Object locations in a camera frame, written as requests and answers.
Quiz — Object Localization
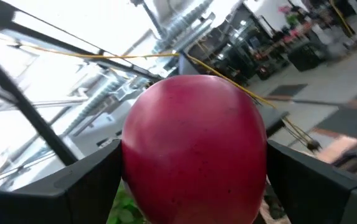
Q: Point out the black diagonal frame strut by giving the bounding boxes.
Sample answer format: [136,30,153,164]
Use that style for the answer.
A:
[0,46,79,167]

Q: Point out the yellow cable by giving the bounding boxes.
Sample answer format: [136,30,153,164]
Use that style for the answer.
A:
[19,43,322,153]

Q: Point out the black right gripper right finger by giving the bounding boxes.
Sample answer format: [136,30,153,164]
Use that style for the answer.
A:
[265,139,357,224]

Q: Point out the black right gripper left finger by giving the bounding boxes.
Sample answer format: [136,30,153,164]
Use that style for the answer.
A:
[0,139,123,224]

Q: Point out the crimson round fruit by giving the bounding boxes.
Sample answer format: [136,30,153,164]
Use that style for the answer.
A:
[121,74,268,224]

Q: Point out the black background cabinet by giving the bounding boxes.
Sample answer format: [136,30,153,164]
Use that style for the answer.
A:
[287,42,330,73]

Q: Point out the leafy green potted plant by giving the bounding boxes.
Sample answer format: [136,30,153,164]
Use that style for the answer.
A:
[106,180,150,224]

